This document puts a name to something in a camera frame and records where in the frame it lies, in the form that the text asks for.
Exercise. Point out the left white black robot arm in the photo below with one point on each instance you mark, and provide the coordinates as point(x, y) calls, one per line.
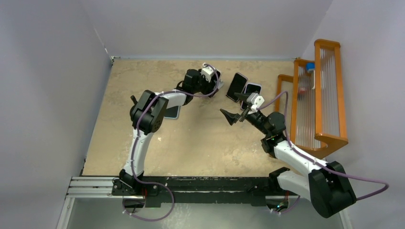
point(147, 114)

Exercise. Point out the red black stamp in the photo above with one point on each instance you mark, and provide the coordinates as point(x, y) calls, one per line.
point(301, 93)

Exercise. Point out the orange wooden tiered rack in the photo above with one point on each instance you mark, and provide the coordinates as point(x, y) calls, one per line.
point(316, 124)

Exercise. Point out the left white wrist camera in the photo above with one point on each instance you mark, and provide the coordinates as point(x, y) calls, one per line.
point(208, 72)

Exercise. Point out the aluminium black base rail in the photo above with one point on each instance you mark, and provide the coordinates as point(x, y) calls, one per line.
point(190, 203)

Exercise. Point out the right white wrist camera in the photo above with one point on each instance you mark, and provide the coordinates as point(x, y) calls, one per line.
point(254, 101)

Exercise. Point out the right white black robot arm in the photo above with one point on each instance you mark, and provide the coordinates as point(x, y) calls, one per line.
point(324, 184)

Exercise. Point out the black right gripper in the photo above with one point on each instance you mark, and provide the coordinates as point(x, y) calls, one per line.
point(231, 118)

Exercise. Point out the silver metal phone stand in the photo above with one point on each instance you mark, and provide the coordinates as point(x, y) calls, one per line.
point(220, 85)

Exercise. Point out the purple case phone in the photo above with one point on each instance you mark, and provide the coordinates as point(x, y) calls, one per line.
point(236, 86)

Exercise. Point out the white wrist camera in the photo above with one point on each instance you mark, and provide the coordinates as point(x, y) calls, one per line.
point(208, 72)
point(254, 101)

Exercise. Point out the lilac case phone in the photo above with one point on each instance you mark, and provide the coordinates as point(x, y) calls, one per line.
point(250, 88)

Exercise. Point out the blue case phone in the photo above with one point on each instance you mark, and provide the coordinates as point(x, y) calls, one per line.
point(172, 113)

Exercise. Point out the white case phone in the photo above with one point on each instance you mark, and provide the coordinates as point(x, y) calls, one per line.
point(216, 78)

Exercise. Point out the black round base phone stand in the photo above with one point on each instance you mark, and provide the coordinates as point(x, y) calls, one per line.
point(134, 101)

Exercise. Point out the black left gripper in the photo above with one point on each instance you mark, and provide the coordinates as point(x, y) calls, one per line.
point(207, 90)

